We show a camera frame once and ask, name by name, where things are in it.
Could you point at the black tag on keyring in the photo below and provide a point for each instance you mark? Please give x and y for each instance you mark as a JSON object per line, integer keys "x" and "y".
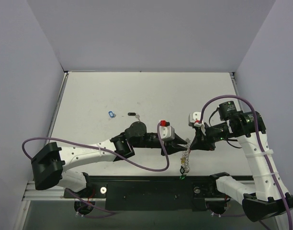
{"x": 182, "y": 170}

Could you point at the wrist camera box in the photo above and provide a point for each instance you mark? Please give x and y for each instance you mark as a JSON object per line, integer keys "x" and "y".
{"x": 166, "y": 131}
{"x": 195, "y": 121}

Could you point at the blue tag key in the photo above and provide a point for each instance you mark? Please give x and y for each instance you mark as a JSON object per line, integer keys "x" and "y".
{"x": 111, "y": 115}

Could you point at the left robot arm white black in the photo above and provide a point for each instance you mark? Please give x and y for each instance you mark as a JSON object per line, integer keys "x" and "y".
{"x": 53, "y": 165}

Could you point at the black tag key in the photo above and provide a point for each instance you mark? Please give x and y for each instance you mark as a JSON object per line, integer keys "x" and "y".
{"x": 137, "y": 116}

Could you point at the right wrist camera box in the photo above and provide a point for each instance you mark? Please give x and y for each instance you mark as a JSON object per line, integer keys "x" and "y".
{"x": 195, "y": 121}

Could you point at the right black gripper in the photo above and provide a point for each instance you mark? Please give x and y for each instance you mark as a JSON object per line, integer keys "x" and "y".
{"x": 206, "y": 138}

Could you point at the metal keyring disc with rings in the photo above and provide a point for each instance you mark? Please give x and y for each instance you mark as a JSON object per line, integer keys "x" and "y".
{"x": 186, "y": 155}

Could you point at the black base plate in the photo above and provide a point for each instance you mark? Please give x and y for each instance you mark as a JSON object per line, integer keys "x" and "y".
{"x": 156, "y": 193}

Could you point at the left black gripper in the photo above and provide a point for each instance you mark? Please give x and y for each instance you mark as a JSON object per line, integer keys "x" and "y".
{"x": 167, "y": 144}

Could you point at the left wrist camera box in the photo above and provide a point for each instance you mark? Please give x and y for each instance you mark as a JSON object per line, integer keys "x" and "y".
{"x": 166, "y": 131}

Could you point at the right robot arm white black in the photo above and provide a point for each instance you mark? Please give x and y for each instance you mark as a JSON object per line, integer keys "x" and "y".
{"x": 270, "y": 197}

